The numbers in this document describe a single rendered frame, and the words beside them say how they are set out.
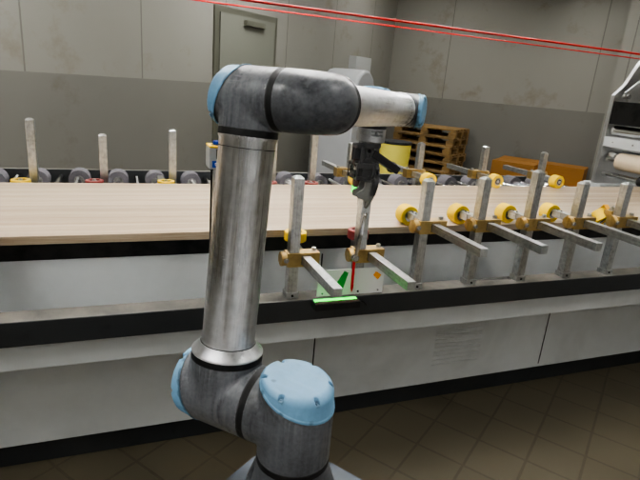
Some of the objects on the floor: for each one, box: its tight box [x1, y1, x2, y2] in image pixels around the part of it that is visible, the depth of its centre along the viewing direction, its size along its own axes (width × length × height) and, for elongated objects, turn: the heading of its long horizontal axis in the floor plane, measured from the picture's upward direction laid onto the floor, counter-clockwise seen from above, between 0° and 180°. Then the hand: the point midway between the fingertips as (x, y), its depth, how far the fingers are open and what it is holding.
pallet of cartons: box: [490, 155, 589, 187], centre depth 801 cm, size 137×92×48 cm
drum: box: [379, 139, 412, 174], centre depth 712 cm, size 44×44×73 cm
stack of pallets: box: [393, 124, 470, 175], centre depth 898 cm, size 114×78×84 cm
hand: (368, 204), depth 168 cm, fingers closed
